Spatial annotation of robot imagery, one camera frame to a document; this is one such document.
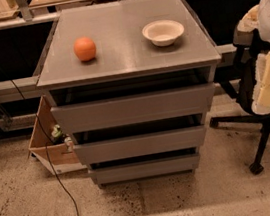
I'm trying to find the black cable on floor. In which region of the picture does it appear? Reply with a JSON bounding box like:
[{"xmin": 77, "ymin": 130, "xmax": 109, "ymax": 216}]
[{"xmin": 0, "ymin": 5, "xmax": 81, "ymax": 216}]

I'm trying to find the grey bottom drawer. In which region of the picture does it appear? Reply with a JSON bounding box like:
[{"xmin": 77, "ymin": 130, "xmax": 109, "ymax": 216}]
[{"xmin": 88, "ymin": 153, "xmax": 200, "ymax": 185}]

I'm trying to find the grey drawer cabinet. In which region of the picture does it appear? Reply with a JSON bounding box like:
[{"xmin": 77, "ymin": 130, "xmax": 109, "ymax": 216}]
[{"xmin": 26, "ymin": 0, "xmax": 239, "ymax": 196}]

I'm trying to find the green white item in box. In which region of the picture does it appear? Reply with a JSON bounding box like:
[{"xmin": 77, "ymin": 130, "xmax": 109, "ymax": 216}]
[{"xmin": 51, "ymin": 125, "xmax": 65, "ymax": 143}]

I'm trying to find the orange fruit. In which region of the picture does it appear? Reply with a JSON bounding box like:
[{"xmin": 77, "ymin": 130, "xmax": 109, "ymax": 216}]
[{"xmin": 73, "ymin": 37, "xmax": 97, "ymax": 62}]

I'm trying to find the grey drawer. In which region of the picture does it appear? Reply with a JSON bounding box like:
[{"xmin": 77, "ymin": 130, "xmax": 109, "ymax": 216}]
[
  {"xmin": 73, "ymin": 125, "xmax": 206, "ymax": 165},
  {"xmin": 51, "ymin": 83, "xmax": 214, "ymax": 134},
  {"xmin": 88, "ymin": 153, "xmax": 200, "ymax": 185}
]

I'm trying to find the white paper bowl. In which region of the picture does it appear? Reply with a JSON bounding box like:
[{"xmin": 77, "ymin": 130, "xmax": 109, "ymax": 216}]
[{"xmin": 142, "ymin": 20, "xmax": 185, "ymax": 47}]

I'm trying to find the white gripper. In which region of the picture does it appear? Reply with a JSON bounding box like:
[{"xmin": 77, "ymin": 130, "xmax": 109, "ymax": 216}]
[{"xmin": 237, "ymin": 5, "xmax": 270, "ymax": 115}]

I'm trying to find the grey top drawer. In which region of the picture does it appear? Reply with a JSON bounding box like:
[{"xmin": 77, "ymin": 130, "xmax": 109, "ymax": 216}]
[{"xmin": 51, "ymin": 83, "xmax": 214, "ymax": 134}]

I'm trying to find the cardboard box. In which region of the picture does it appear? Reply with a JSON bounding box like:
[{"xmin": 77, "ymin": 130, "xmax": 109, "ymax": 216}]
[{"xmin": 29, "ymin": 96, "xmax": 84, "ymax": 175}]

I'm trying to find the black office chair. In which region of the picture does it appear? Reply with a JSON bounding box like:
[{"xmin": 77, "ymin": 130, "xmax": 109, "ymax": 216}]
[{"xmin": 210, "ymin": 21, "xmax": 270, "ymax": 175}]

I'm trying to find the grey middle drawer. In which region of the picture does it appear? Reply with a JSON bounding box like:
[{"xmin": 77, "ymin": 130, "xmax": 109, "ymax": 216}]
[{"xmin": 73, "ymin": 125, "xmax": 206, "ymax": 165}]

